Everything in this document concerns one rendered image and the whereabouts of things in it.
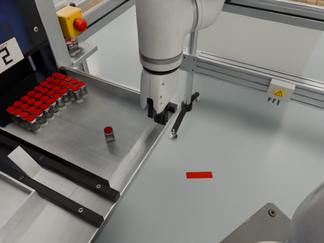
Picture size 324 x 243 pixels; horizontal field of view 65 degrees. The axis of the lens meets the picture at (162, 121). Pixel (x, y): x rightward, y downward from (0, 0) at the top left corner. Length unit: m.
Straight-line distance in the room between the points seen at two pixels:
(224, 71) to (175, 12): 1.10
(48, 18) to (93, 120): 0.31
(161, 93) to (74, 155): 0.26
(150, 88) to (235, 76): 1.06
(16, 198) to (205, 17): 0.50
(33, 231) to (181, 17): 0.46
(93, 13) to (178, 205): 1.06
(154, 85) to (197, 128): 1.37
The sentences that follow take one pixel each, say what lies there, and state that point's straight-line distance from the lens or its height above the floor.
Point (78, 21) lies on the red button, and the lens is 0.86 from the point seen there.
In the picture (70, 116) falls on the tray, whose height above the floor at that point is 0.88.
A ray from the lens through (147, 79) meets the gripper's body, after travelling 0.49.
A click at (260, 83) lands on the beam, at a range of 1.52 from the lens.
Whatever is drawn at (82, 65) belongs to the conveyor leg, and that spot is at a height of 0.72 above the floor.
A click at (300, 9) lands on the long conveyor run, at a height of 0.91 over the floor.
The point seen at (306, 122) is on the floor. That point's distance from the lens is 2.15.
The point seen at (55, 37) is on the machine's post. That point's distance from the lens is 0.84.
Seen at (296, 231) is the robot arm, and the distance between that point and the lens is 0.18.
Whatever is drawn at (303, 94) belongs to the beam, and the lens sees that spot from 1.52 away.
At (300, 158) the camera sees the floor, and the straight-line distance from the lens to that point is 1.89.
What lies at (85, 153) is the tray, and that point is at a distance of 0.62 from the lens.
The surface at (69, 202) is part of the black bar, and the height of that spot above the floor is 0.90.
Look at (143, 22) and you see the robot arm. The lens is 0.44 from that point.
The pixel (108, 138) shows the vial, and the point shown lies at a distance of 0.60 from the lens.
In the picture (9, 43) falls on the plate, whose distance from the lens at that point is 0.75.
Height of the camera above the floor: 1.36
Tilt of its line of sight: 47 degrees down
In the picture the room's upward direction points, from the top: straight up
